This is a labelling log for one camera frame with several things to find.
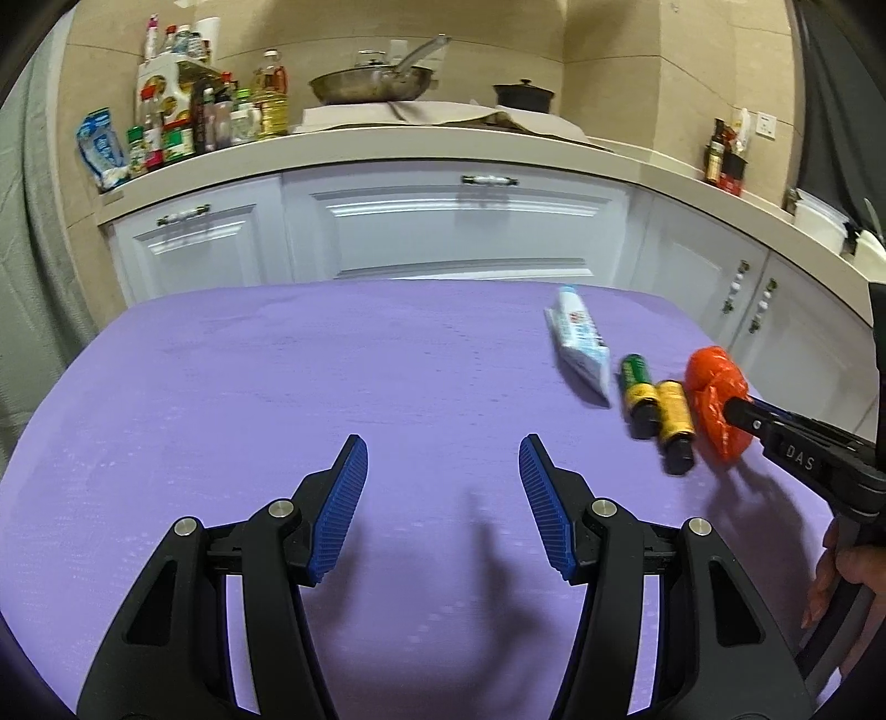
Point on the blue snack bag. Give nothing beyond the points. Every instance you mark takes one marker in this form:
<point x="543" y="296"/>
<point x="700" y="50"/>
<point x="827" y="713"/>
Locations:
<point x="102" y="149"/>

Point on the dark olive oil bottle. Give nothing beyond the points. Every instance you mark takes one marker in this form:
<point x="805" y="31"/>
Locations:
<point x="714" y="156"/>

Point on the white blue toothpaste tube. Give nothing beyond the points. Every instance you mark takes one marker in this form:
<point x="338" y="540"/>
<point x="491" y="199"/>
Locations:
<point x="581" y="339"/>

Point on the white cabinet drawer front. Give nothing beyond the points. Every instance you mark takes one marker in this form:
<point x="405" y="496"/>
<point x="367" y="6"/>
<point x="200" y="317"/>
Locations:
<point x="415" y="228"/>

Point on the person's right hand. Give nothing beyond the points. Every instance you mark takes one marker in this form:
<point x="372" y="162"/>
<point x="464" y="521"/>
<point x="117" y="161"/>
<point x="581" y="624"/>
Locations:
<point x="865" y="564"/>

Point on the steel frying pan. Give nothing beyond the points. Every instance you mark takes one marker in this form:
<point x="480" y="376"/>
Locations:
<point x="374" y="86"/>

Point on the large orange plastic bag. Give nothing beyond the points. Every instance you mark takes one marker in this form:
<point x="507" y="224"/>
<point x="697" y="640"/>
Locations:
<point x="709" y="374"/>

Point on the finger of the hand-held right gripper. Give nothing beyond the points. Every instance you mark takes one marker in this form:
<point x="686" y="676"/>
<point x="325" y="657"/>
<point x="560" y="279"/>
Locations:
<point x="747" y="419"/>
<point x="779" y="415"/>

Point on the white spoon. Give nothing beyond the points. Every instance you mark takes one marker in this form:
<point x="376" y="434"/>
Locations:
<point x="873" y="221"/>

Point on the white wall socket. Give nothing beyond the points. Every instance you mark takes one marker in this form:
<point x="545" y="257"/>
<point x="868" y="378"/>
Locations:
<point x="765" y="123"/>

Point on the grey curtain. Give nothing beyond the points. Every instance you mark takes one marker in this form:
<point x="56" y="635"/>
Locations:
<point x="34" y="242"/>

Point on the white cabinet door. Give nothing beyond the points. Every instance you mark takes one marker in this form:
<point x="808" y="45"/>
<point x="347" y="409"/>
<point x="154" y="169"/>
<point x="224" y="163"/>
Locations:
<point x="692" y="263"/>
<point x="207" y="256"/>
<point x="810" y="346"/>

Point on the white wall switches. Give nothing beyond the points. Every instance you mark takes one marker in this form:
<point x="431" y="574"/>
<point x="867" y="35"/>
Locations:
<point x="399" y="52"/>

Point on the green yellow small bottle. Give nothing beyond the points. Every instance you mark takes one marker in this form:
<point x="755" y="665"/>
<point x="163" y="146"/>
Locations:
<point x="638" y="388"/>

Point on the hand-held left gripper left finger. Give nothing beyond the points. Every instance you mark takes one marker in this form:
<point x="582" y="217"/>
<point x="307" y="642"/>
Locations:
<point x="346" y="498"/>

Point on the white upright packet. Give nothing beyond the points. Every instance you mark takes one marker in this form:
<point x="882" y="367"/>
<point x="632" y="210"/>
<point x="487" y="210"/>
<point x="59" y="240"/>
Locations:
<point x="742" y="128"/>

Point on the beige stove cloth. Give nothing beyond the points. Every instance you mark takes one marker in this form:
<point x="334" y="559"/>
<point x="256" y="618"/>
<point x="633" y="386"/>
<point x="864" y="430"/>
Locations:
<point x="429" y="114"/>

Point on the white lidded container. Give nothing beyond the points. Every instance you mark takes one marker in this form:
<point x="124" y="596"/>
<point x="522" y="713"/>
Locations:
<point x="820" y="221"/>

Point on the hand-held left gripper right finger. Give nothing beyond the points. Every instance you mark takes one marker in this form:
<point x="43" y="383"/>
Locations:
<point x="543" y="498"/>

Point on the group of condiment bottles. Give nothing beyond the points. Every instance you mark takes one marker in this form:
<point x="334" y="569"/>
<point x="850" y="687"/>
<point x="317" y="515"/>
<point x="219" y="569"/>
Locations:
<point x="180" y="111"/>

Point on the red black box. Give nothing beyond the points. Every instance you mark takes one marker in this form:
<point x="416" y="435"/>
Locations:
<point x="732" y="176"/>

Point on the black lidded pot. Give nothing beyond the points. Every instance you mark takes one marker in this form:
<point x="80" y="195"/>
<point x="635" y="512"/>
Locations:
<point x="522" y="95"/>

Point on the purple mat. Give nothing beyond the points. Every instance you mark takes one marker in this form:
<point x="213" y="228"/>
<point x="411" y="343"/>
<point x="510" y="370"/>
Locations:
<point x="346" y="374"/>

